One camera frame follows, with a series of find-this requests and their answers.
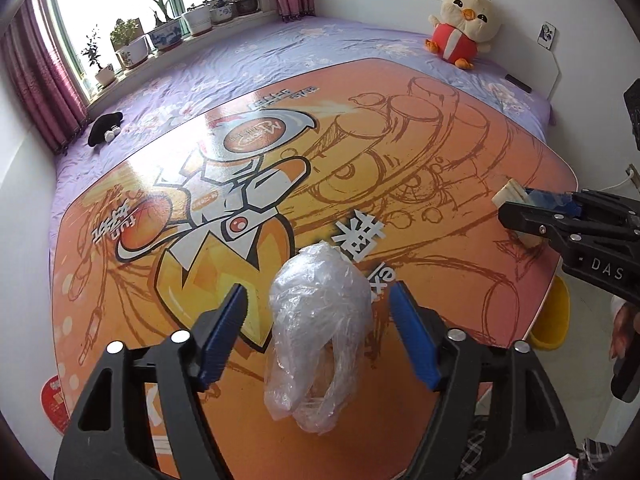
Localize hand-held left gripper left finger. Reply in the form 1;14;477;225
52;282;249;480

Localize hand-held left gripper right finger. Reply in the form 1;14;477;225
389;282;578;480

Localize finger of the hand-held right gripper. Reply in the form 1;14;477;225
497;201;640;261
522;187;640;233

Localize small tissue packet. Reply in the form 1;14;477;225
492;177;546;248

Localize yellow plastic bin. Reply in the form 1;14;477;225
529;275;572;352

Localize clear plastic bag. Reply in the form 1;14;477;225
264;241;375;435

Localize person's right hand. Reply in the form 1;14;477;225
612;296;640;361

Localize plaid pants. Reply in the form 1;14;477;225
457;410;621;480

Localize white headboard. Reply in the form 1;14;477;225
480;15;561;102

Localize orange printed board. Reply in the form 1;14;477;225
49;57;578;480

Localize plush chick toy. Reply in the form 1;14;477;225
425;0;496;71

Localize white box red edge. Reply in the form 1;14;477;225
520;452;581;480

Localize black fuzzy object white balls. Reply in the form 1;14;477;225
87;112;124;147

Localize purple floral bed sheet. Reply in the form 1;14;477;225
52;14;557;271

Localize small pot thin plant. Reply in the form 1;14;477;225
81;25;117;88

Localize white pot leafy plant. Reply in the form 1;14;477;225
109;17;151;70

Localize rectangular blue white potted plant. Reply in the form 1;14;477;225
147;0;186;52

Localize white round potted plant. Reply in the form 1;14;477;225
182;2;213;36

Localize small blue white potted plant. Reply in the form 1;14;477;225
210;0;235;25

